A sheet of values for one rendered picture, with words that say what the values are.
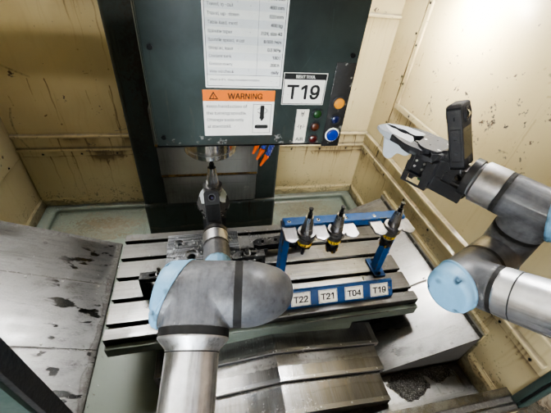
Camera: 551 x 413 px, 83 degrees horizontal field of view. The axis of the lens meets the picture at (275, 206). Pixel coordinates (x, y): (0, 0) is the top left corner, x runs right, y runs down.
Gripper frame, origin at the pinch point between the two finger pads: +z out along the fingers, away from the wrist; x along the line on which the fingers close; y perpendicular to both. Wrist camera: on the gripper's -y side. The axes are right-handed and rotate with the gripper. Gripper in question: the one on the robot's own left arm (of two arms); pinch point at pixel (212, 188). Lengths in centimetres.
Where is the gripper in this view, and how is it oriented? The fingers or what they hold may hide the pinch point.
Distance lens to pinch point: 110.0
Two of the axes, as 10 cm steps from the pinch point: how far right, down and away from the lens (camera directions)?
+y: -0.9, 7.6, 6.4
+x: 9.8, -0.5, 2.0
